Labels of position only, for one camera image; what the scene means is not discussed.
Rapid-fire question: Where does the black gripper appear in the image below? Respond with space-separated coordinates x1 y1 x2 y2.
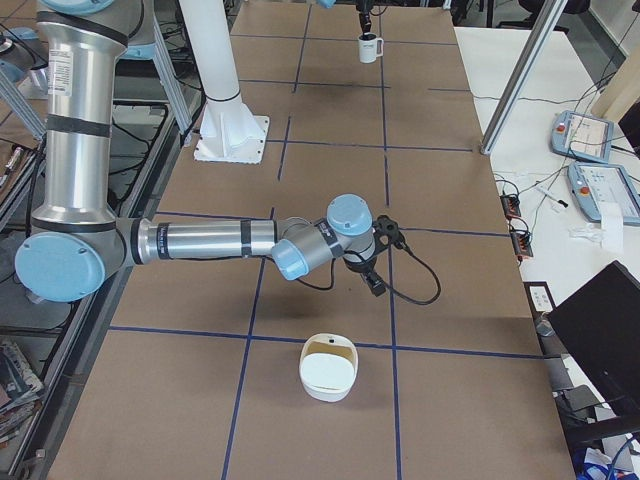
346 250 377 274

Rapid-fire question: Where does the white ribbed HOME mug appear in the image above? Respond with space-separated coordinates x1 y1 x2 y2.
358 33 384 64

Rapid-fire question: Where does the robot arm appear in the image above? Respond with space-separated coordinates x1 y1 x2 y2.
15 1 381 302

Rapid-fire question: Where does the cream plastic bin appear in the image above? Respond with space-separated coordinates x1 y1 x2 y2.
298 333 359 403

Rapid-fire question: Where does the orange black adapter box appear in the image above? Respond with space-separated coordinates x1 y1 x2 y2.
500 194 521 219

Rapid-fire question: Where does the white label card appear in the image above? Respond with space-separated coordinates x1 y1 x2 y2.
529 286 554 312

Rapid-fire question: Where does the black laptop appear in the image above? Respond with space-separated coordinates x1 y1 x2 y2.
548 261 639 415

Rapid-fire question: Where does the lower teach pendant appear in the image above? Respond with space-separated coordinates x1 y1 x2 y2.
567 161 639 226

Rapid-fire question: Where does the teach pendant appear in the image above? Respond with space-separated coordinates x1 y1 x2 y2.
551 110 614 164
567 161 639 226

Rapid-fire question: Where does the upper teach pendant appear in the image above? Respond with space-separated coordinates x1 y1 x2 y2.
551 110 614 164

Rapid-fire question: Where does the black camera cable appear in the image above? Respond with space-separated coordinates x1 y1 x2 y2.
299 239 442 306

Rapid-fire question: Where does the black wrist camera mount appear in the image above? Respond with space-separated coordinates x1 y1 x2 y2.
373 215 407 251

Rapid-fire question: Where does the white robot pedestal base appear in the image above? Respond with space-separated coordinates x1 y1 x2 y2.
180 0 270 164

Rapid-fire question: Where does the aluminium frame post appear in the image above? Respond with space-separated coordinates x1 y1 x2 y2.
480 0 568 155

